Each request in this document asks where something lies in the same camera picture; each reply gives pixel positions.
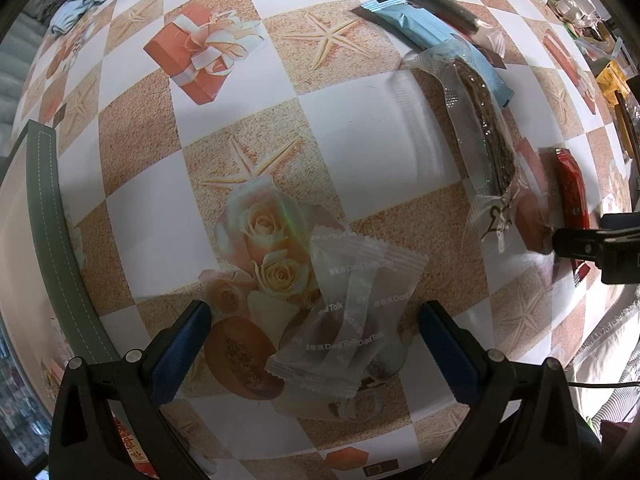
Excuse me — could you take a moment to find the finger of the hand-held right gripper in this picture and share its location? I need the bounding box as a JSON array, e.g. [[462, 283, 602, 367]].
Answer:
[[552, 212, 640, 286]]

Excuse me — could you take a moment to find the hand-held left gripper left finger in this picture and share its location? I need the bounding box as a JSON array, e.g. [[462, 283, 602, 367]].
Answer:
[[47, 300, 213, 480]]

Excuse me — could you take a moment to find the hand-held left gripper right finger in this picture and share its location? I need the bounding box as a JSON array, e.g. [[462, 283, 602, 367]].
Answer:
[[419, 301, 586, 480]]

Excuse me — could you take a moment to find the plain red snack packet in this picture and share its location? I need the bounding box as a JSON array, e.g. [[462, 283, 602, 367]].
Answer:
[[551, 146, 593, 288]]

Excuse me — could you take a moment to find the translucent white snack packet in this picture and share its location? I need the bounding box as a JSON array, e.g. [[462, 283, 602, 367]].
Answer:
[[264, 226, 431, 402]]

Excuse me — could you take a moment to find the light blue snack packet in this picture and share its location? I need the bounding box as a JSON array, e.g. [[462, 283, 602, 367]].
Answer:
[[356, 0, 516, 109]]

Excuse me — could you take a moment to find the clear packet dark stick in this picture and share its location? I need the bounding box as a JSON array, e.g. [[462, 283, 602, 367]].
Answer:
[[366, 0, 507, 57]]

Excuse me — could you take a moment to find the white bedding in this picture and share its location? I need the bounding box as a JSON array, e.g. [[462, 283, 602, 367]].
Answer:
[[567, 285, 640, 431]]

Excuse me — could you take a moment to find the red packet yellow label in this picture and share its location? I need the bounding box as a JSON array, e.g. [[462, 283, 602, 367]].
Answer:
[[111, 410, 158, 480]]

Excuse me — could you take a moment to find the clear wrapper dark bar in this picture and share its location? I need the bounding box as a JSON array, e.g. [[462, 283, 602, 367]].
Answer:
[[400, 42, 527, 257]]

